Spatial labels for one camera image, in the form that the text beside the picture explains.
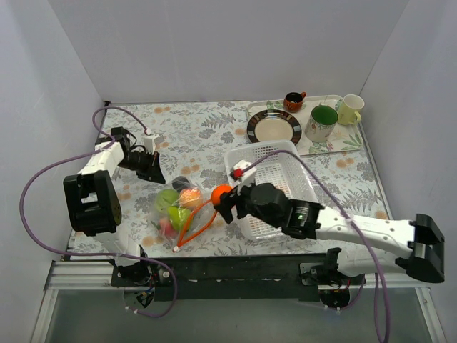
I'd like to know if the pale yellow mug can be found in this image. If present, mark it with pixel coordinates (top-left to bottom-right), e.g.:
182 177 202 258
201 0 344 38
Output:
337 94 365 126

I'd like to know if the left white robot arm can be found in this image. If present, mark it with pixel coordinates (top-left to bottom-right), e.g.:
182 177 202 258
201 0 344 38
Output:
63 126 166 286

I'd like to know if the fake green pear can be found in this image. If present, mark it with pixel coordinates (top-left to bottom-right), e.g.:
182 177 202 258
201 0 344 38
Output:
167 207 192 232

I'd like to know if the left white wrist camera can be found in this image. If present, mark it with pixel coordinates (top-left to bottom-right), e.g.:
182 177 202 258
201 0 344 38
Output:
144 134 164 154

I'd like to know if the fake dark eggplant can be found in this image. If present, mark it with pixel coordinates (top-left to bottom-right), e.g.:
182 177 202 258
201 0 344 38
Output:
171 176 192 192

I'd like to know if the fake green apple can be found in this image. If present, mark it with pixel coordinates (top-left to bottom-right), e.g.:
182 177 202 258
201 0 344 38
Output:
154 189 179 213

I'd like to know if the white plastic perforated basket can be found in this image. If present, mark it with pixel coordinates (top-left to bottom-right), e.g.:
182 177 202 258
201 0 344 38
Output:
224 139 321 241

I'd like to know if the clear zip top bag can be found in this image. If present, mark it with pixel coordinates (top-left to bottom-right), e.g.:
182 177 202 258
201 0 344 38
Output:
148 176 217 253

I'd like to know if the floral table mat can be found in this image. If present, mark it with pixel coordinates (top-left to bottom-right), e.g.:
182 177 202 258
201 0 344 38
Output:
97 101 391 257

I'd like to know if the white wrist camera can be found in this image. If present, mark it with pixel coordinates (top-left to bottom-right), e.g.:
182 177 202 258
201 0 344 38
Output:
144 134 164 154
229 160 257 187

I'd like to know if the green inside floral mug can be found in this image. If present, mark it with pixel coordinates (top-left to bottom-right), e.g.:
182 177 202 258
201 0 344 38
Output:
304 104 338 143

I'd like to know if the dark rimmed plate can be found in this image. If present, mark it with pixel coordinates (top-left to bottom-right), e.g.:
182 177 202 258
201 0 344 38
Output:
246 109 303 145

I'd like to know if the small brown cup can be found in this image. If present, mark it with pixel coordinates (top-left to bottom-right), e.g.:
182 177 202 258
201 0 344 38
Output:
283 92 306 113

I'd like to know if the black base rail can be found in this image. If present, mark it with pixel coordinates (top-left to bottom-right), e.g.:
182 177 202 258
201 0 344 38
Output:
111 248 376 307

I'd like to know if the fake pink peach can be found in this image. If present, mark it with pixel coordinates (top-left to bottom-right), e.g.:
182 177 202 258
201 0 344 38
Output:
159 218 176 238

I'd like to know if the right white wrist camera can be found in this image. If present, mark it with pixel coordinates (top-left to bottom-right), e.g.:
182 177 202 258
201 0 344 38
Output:
229 160 257 187

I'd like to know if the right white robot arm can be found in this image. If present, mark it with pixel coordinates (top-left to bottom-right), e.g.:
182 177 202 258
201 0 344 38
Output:
211 183 445 284

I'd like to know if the fake orange peach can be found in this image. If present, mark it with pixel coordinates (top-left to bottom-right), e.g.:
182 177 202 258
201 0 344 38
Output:
178 188 203 210

